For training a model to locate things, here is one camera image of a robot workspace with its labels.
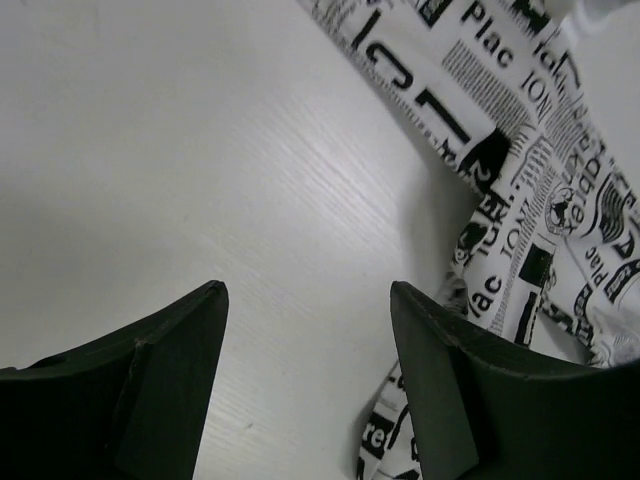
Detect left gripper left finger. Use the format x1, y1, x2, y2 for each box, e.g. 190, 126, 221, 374
1, 281, 229, 479

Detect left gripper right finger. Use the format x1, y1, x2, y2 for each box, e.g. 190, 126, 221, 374
390, 281, 639, 479

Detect newspaper print trousers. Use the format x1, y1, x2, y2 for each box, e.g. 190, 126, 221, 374
304, 1, 639, 479

